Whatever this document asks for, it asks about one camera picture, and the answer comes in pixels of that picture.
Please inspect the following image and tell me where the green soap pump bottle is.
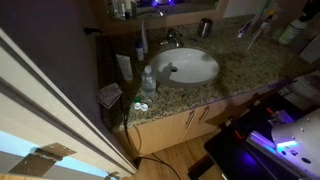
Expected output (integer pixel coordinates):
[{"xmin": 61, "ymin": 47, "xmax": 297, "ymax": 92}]
[{"xmin": 278, "ymin": 16, "xmax": 307, "ymax": 45}]

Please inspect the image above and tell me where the wooden vanity cabinet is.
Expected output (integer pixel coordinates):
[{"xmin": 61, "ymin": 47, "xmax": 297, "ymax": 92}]
[{"xmin": 116, "ymin": 84, "xmax": 294, "ymax": 158}]

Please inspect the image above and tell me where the white electric toothbrush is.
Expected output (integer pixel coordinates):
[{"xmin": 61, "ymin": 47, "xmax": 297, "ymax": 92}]
[{"xmin": 141, "ymin": 20, "xmax": 149, "ymax": 54}]

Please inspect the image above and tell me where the black power cable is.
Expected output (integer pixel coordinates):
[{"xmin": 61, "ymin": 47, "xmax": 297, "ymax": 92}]
[{"xmin": 83, "ymin": 27, "xmax": 183, "ymax": 180}]

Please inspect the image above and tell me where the orange cap spray can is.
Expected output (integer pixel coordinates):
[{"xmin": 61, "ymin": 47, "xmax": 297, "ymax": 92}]
[{"xmin": 246, "ymin": 9, "xmax": 276, "ymax": 52}]

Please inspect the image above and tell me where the white door with hinges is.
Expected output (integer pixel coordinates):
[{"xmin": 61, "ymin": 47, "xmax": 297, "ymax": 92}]
[{"xmin": 0, "ymin": 30, "xmax": 137, "ymax": 177}]

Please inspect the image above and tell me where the contact lens case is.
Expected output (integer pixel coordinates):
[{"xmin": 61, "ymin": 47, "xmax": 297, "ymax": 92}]
[{"xmin": 133, "ymin": 97, "xmax": 149, "ymax": 111}]

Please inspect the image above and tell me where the small white blue-cap bottle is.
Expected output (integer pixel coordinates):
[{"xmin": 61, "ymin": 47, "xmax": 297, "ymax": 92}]
[{"xmin": 135, "ymin": 41, "xmax": 144, "ymax": 61}]

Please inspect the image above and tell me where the wooden framed mirror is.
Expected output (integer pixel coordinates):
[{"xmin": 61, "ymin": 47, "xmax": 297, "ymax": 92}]
[{"xmin": 88, "ymin": 0, "xmax": 229, "ymax": 35}]

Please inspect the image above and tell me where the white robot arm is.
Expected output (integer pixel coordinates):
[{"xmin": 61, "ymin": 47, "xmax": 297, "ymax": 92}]
[{"xmin": 271, "ymin": 0, "xmax": 320, "ymax": 180}]

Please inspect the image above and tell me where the white oval sink basin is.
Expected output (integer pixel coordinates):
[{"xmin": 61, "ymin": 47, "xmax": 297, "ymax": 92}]
[{"xmin": 150, "ymin": 48, "xmax": 220, "ymax": 88}]

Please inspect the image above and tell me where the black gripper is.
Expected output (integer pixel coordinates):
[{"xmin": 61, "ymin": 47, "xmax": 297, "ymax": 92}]
[{"xmin": 302, "ymin": 0, "xmax": 320, "ymax": 21}]

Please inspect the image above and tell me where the chrome faucet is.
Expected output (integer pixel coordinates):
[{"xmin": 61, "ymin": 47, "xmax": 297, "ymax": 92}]
[{"xmin": 160, "ymin": 29, "xmax": 183, "ymax": 47}]

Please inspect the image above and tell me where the toothpaste tube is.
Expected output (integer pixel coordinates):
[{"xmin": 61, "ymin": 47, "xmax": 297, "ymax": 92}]
[{"xmin": 237, "ymin": 19, "xmax": 253, "ymax": 38}]

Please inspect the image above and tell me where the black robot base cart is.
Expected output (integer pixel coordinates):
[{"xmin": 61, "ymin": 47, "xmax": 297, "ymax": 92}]
[{"xmin": 188, "ymin": 94, "xmax": 319, "ymax": 180}]

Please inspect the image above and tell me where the white cream tube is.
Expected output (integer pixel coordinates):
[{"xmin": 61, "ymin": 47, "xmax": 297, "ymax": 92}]
[{"xmin": 116, "ymin": 54, "xmax": 133, "ymax": 81}]

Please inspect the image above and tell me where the clear plastic water bottle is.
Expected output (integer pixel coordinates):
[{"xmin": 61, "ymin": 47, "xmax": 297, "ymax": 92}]
[{"xmin": 142, "ymin": 65, "xmax": 156, "ymax": 97}]

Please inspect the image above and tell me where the metal cup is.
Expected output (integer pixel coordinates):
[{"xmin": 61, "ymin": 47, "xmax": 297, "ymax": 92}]
[{"xmin": 198, "ymin": 18, "xmax": 213, "ymax": 38}]

